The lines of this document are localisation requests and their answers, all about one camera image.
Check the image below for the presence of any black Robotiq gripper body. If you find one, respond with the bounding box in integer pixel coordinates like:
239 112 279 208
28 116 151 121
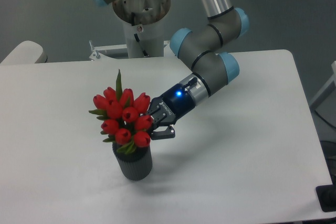
149 83 196 129

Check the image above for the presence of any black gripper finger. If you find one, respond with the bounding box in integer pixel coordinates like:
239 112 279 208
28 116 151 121
150 125 175 140
144 105 159 115

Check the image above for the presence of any red tulip bouquet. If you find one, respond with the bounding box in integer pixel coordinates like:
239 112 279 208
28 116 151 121
89 71 153 155

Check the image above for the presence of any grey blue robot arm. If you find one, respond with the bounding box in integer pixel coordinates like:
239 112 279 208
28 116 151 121
94 0 249 140

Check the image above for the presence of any dark grey ribbed vase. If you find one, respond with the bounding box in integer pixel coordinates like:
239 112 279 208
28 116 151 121
112 143 153 181

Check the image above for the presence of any beige chair back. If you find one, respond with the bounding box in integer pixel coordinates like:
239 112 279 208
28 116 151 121
1 40 48 66

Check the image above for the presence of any white furniture leg right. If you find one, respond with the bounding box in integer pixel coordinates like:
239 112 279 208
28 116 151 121
309 61 335 111

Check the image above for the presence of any black object at edge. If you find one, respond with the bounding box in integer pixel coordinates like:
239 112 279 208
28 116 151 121
316 185 335 212

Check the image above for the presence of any white metal base frame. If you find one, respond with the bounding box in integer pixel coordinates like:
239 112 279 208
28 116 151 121
89 31 174 60

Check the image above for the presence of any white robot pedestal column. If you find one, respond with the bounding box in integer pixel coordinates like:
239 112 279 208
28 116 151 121
112 0 171 58

